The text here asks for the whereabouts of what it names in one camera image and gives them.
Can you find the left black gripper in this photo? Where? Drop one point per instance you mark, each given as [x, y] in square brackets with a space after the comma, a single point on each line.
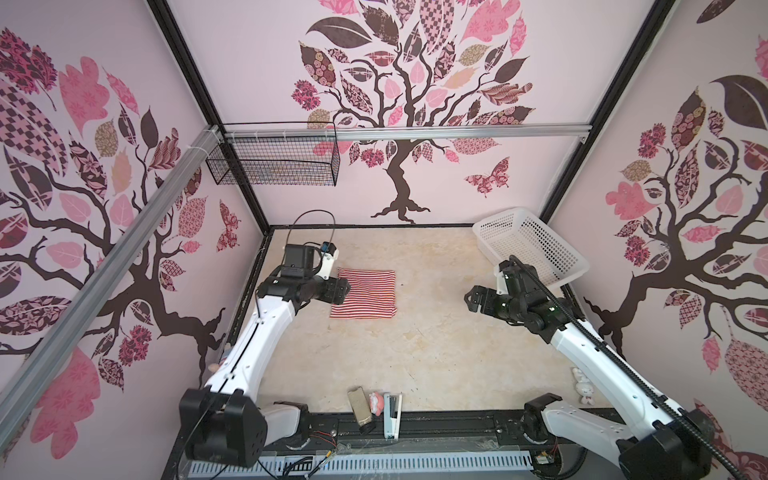
[334, 290]

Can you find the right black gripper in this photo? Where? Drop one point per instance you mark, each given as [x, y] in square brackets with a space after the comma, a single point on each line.
[486, 306]

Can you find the red white striped tank top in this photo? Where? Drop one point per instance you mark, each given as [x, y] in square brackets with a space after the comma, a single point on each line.
[372, 295]

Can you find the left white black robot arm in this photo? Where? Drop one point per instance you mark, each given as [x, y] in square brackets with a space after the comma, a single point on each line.
[233, 389]

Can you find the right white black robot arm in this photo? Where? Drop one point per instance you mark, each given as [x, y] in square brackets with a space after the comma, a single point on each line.
[655, 439]

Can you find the white plastic mesh basket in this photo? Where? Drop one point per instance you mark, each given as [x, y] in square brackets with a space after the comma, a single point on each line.
[519, 232]

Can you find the small white bunny figure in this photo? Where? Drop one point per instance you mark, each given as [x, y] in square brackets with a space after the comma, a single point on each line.
[584, 387]

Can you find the tan rectangular block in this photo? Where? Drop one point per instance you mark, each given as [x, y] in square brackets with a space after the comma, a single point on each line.
[360, 407]

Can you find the small pink toy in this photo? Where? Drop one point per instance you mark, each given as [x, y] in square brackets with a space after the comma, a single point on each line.
[376, 403]

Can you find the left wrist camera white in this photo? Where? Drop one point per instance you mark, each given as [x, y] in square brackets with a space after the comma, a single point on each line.
[329, 255]

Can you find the black wire basket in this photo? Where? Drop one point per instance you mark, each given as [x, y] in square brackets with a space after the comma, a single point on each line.
[291, 153]

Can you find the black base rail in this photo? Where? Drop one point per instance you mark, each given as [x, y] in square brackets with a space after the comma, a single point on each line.
[420, 429]

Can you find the aluminium rail back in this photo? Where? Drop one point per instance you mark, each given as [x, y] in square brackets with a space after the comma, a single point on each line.
[408, 132]

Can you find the aluminium rail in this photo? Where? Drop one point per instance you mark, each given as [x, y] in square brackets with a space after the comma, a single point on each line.
[34, 376]
[408, 132]

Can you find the white slotted cable duct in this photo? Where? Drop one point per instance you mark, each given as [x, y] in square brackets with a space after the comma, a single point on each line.
[358, 465]

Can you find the aluminium rail left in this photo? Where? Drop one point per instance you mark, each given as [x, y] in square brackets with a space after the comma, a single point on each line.
[34, 376]

